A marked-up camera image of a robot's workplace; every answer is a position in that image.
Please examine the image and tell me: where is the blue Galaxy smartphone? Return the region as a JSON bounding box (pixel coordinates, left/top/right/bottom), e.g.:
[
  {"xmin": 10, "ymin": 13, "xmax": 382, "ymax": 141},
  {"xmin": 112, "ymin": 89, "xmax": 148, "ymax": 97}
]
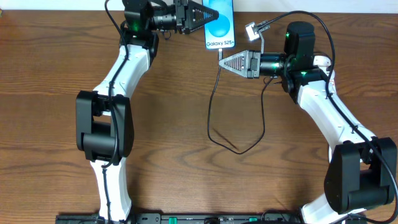
[{"xmin": 202, "ymin": 0, "xmax": 235, "ymax": 50}]

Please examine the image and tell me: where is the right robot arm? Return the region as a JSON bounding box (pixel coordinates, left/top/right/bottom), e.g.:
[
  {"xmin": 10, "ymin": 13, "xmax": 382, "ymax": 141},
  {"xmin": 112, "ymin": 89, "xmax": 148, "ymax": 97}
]
[{"xmin": 219, "ymin": 50, "xmax": 397, "ymax": 223}]

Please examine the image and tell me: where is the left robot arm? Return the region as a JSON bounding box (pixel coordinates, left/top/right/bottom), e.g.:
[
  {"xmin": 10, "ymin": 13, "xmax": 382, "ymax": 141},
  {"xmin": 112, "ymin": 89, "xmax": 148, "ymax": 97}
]
[{"xmin": 76, "ymin": 0, "xmax": 219, "ymax": 223}]

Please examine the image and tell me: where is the white USB charger plug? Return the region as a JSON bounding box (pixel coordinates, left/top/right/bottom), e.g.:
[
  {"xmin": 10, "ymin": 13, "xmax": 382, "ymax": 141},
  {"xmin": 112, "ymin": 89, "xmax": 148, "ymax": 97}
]
[{"xmin": 313, "ymin": 55, "xmax": 331, "ymax": 75}]

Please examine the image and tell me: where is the white power strip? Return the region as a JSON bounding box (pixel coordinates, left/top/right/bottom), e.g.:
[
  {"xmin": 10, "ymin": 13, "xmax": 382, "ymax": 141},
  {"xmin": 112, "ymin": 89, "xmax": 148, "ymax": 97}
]
[{"xmin": 328, "ymin": 71, "xmax": 336, "ymax": 94}]

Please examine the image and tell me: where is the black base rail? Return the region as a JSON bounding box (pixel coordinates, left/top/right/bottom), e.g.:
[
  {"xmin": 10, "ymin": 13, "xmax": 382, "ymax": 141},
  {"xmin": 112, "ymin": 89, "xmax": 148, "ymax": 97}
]
[{"xmin": 55, "ymin": 212, "xmax": 368, "ymax": 224}]

